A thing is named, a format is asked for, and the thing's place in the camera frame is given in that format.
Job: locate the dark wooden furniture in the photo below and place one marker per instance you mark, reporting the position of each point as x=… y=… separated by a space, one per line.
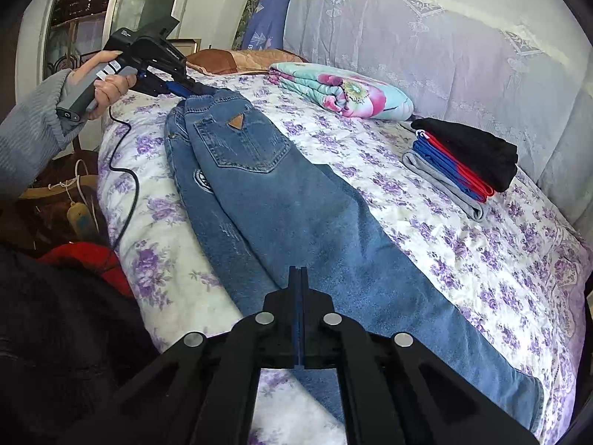
x=41 y=208

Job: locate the grey folded garment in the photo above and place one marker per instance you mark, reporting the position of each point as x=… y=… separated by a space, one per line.
x=440 y=185

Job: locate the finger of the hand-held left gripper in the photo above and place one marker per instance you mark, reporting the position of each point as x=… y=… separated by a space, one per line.
x=201 y=87
x=179 y=91

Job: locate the blue patterned pillow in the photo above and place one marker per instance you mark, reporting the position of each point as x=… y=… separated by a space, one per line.
x=273 y=14

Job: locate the red cloth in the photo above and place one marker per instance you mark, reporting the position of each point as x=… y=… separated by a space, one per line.
x=69 y=257

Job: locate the brown pillow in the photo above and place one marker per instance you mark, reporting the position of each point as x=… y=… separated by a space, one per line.
x=231 y=60

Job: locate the glass door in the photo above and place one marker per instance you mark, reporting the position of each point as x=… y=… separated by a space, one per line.
x=74 y=4

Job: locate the person's dark clothing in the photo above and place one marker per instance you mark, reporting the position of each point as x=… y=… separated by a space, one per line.
x=60 y=343

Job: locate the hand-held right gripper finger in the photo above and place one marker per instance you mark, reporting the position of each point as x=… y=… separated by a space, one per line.
x=305 y=306
x=294 y=306

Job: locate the red and blue folded garment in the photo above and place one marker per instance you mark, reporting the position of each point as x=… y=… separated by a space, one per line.
x=444 y=167

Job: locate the black folded garment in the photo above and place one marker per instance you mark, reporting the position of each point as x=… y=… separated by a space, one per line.
x=477 y=153

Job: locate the person's left hand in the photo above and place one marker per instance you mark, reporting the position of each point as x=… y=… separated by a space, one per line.
x=113 y=85

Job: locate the folded floral blanket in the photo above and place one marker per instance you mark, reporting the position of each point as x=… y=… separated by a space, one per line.
x=343 y=88

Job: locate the green wall picture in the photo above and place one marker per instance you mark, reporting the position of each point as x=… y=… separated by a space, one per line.
x=244 y=14

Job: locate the beige and blue object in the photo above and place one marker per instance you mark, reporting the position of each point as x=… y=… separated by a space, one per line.
x=81 y=220

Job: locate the blue jeans pants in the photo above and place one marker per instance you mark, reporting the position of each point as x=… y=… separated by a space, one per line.
x=278 y=185

